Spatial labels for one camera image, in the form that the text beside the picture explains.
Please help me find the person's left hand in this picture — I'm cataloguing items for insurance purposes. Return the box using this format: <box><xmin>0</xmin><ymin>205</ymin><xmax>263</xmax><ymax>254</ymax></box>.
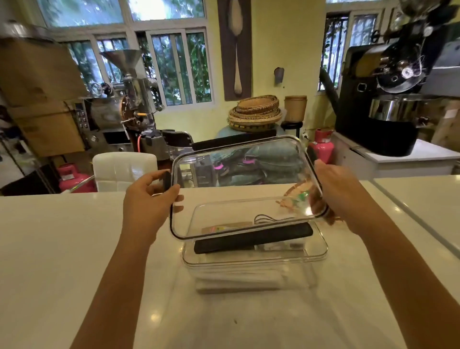
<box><xmin>121</xmin><ymin>169</ymin><xmax>184</xmax><ymax>246</ymax></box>

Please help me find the person's right hand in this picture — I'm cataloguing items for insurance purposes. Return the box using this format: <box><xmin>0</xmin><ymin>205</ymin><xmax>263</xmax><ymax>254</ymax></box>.
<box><xmin>308</xmin><ymin>160</ymin><xmax>368</xmax><ymax>231</ymax></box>

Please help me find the clear lid with black clasps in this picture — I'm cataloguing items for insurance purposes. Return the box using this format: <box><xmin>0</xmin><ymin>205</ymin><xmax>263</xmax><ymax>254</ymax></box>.
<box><xmin>163</xmin><ymin>130</ymin><xmax>330</xmax><ymax>254</ymax></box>

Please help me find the person's left forearm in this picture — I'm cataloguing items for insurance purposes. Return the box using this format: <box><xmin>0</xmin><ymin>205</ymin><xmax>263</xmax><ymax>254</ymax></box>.
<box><xmin>70</xmin><ymin>230</ymin><xmax>159</xmax><ymax>349</ymax></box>

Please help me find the person's right forearm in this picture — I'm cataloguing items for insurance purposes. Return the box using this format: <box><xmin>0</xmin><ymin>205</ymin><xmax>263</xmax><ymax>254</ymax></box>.
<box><xmin>344</xmin><ymin>201</ymin><xmax>460</xmax><ymax>349</ymax></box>

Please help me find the pink gas cylinder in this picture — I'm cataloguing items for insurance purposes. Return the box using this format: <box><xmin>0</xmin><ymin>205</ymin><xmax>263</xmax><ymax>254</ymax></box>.
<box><xmin>57</xmin><ymin>163</ymin><xmax>98</xmax><ymax>193</ymax></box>
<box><xmin>308</xmin><ymin>128</ymin><xmax>335</xmax><ymax>167</ymax></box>

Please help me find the orange and green small item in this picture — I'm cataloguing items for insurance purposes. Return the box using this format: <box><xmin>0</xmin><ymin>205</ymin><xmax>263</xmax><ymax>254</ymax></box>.
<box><xmin>277</xmin><ymin>181</ymin><xmax>314</xmax><ymax>213</ymax></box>

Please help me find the pile of teal sacks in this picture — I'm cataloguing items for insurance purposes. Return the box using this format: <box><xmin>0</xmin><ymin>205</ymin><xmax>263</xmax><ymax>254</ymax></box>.
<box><xmin>208</xmin><ymin>143</ymin><xmax>307</xmax><ymax>186</ymax></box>

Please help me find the white padded chair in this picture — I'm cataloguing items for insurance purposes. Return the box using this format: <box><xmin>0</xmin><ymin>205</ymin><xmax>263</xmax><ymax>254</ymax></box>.
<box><xmin>92</xmin><ymin>152</ymin><xmax>159</xmax><ymax>193</ymax></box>

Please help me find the black round stool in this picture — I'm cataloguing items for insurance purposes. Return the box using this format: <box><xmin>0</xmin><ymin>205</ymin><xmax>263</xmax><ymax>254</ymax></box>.
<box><xmin>280</xmin><ymin>121</ymin><xmax>305</xmax><ymax>139</ymax></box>

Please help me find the black and chrome chair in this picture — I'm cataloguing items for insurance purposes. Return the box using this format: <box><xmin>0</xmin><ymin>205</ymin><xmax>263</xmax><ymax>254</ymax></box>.
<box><xmin>161</xmin><ymin>129</ymin><xmax>195</xmax><ymax>153</ymax></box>

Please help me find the woven cylindrical canister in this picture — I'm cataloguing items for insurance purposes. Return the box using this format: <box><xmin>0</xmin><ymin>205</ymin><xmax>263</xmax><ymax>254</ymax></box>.
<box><xmin>283</xmin><ymin>95</ymin><xmax>308</xmax><ymax>123</ymax></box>

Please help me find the clear plastic storage container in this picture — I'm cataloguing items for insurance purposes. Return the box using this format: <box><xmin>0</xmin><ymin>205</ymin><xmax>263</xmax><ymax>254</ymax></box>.
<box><xmin>181</xmin><ymin>219</ymin><xmax>329</xmax><ymax>293</ymax></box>

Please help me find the white cabinet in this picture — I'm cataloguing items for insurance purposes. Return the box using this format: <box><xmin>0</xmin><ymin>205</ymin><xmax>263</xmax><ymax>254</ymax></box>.
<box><xmin>330</xmin><ymin>132</ymin><xmax>460</xmax><ymax>179</ymax></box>

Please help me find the black coffee roaster machine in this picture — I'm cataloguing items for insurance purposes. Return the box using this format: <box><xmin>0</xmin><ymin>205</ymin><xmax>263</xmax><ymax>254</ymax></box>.
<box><xmin>319</xmin><ymin>0</ymin><xmax>460</xmax><ymax>157</ymax></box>

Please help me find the stack of woven baskets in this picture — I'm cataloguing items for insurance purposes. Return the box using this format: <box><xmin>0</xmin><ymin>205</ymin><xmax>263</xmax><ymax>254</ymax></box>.
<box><xmin>227</xmin><ymin>94</ymin><xmax>283</xmax><ymax>133</ymax></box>

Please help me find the silver coffee roaster machine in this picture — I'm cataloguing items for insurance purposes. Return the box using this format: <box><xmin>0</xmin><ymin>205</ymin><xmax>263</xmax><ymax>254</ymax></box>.
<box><xmin>74</xmin><ymin>48</ymin><xmax>170</xmax><ymax>160</ymax></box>

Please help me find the white framed window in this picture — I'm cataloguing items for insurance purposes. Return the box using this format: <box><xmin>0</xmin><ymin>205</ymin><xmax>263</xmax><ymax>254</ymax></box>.
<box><xmin>36</xmin><ymin>0</ymin><xmax>215</xmax><ymax>108</ymax></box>
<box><xmin>318</xmin><ymin>0</ymin><xmax>396</xmax><ymax>92</ymax></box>

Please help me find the stack of cardboard boxes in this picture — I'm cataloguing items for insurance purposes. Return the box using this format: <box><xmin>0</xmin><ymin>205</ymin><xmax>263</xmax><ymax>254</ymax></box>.
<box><xmin>0</xmin><ymin>35</ymin><xmax>89</xmax><ymax>157</ymax></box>

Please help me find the black wire tool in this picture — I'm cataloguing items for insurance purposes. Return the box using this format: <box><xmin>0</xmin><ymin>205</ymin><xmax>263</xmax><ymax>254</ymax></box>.
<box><xmin>253</xmin><ymin>214</ymin><xmax>299</xmax><ymax>226</ymax></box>

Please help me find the wooden spoon wall art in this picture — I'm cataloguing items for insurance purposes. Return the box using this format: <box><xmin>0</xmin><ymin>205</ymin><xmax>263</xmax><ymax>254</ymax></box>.
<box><xmin>217</xmin><ymin>0</ymin><xmax>253</xmax><ymax>101</ymax></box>

